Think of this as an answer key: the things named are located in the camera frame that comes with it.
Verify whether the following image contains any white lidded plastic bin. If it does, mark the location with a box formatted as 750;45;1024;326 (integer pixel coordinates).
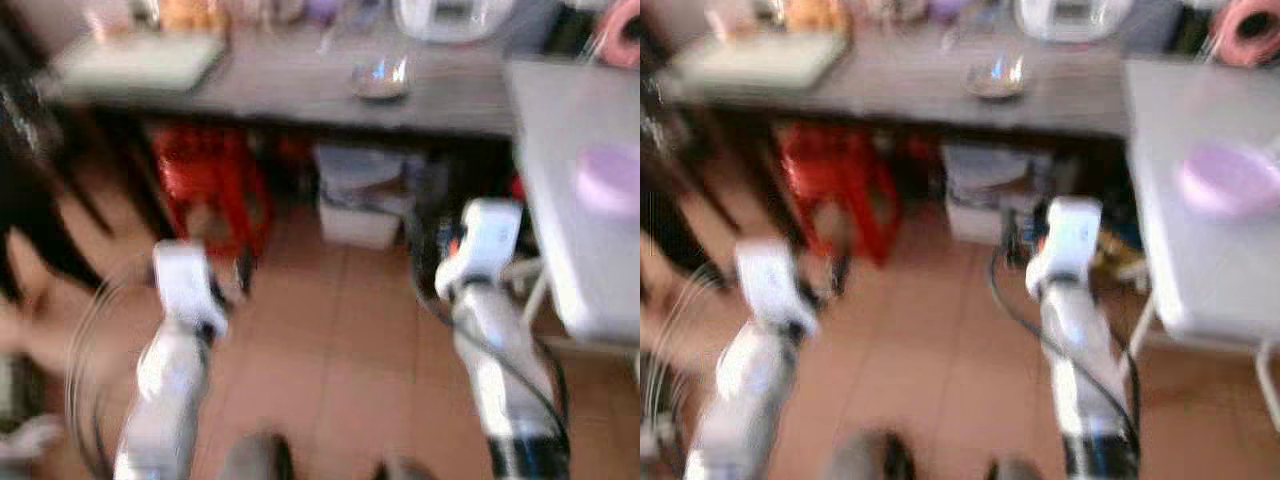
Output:
315;143;426;251
940;140;1051;246

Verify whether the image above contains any red plastic stool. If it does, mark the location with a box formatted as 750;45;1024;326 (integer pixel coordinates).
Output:
150;125;273;261
778;122;901;266

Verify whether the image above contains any white folding table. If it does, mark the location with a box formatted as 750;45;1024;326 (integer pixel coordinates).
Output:
1122;55;1280;431
505;58;641;346

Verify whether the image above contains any clear glass bowl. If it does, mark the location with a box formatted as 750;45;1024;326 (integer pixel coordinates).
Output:
350;58;411;101
965;55;1026;99

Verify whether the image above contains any grey robot left leg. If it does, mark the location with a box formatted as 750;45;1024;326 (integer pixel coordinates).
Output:
218;432;293;480
830;430;906;480

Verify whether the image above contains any dark wooden table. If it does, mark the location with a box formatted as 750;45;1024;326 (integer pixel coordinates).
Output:
40;25;521;141
660;25;1136;141

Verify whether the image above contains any dark wooden chair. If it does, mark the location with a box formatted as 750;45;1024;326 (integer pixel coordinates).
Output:
0;25;111;301
640;60;721;291

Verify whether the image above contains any light purple plate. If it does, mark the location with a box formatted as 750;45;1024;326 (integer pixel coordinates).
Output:
1175;142;1280;221

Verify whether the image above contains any white rice cooker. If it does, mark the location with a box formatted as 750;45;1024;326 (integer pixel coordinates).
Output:
393;0;516;43
1015;0;1136;43

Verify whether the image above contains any pale green tray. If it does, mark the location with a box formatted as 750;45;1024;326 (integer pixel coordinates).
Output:
55;35;226;96
672;32;851;93

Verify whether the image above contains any golden brown bread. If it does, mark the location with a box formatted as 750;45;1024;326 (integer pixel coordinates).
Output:
785;0;851;31
158;0;226;31

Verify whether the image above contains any pink roll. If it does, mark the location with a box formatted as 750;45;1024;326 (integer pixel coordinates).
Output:
1208;0;1280;69
595;0;641;69

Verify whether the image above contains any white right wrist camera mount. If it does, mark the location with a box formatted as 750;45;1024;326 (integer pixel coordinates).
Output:
1027;197;1103;297
436;198;524;301

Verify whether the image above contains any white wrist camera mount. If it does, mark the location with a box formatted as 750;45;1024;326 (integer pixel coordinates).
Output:
436;198;524;301
1027;197;1103;297
735;238;816;339
152;240;229;339

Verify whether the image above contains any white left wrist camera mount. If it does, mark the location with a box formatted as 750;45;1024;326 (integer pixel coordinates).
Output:
152;240;229;339
735;238;816;339

